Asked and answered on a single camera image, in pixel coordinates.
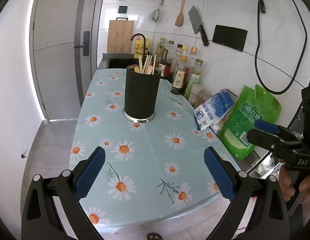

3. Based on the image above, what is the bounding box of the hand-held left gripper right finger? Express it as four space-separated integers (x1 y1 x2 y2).
203 146 290 240

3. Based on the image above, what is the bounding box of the row of condiment bottles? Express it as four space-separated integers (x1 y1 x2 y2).
155 37 204 99

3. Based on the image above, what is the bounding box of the wooden cutting board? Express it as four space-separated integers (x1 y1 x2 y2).
107 17 134 53

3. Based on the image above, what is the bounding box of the bunch of wooden chopsticks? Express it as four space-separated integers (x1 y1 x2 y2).
138 54 157 75

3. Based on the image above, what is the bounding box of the grey door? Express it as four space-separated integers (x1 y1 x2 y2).
30 0 108 122

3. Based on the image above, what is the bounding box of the wooden spatula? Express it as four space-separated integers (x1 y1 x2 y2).
175 0 188 27

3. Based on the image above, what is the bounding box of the yellow oil jug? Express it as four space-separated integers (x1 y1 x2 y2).
134 35 151 55

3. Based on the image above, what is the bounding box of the white and blue bag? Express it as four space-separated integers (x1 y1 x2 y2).
194 89 238 131

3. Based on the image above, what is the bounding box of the brown spice jar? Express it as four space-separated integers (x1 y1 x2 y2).
198 92 213 105

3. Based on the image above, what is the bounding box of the black door lock handle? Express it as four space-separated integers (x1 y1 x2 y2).
74 31 90 57

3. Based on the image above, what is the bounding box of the black handled cleaver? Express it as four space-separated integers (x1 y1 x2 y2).
188 5 209 46

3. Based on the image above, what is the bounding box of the black wall socket panel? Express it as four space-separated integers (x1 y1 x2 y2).
212 24 248 52

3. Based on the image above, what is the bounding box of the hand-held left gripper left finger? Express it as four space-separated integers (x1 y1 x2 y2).
21 146 106 240

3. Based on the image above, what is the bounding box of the person's right hand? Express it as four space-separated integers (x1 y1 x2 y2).
278 166 310 202

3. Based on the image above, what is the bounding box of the green plastic bag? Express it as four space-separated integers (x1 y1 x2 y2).
218 84 282 160

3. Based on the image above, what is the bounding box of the light blue daisy tablecloth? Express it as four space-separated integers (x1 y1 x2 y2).
69 68 241 227

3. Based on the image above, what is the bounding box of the black cable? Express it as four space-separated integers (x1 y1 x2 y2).
254 0 309 95

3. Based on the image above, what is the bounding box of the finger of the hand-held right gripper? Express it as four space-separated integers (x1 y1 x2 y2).
246 129 305 160
253 119 303 142

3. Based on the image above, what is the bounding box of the white powder jar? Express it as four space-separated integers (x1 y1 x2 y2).
190 84 204 105

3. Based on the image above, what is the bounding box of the black cylindrical utensil holder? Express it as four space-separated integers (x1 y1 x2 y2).
122 65 161 123

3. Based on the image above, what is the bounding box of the black curved faucet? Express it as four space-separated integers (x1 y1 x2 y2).
131 33 147 58

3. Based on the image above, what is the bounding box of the stainless steel sink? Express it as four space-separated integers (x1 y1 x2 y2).
102 52 138 69

